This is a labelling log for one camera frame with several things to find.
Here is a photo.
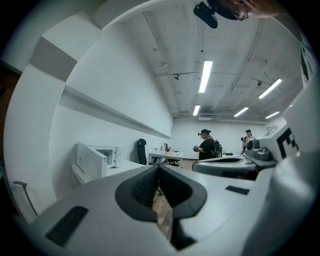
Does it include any ceiling air vent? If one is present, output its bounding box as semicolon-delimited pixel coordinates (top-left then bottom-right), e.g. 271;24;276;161
198;113;222;122

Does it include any white wall ledge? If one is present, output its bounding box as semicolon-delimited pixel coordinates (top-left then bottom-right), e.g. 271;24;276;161
59;84;174;140

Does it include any white desk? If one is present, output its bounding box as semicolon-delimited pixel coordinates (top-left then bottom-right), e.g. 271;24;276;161
71;159;152;189
148;150;185;167

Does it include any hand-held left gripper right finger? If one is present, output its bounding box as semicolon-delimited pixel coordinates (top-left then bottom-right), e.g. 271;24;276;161
159;164;260;256

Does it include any black head-mounted camera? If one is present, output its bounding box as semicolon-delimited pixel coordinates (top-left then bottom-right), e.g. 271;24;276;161
192;0;241;30

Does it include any white microwave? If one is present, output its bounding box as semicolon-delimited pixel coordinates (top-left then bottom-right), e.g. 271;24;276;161
76;141;124;179

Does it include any grey metal handle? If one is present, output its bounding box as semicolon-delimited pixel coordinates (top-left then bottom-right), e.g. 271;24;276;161
12;180;39;217

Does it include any black office chair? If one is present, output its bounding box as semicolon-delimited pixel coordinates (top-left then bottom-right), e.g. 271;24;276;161
136;138;149;166

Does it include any person's head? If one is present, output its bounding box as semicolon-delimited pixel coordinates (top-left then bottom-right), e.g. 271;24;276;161
224;0;285;20

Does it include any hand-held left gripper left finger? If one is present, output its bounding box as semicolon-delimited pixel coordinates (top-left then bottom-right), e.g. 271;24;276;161
28;164;176;256

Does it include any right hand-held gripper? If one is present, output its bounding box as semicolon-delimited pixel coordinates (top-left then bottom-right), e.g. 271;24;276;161
191;72;320;256

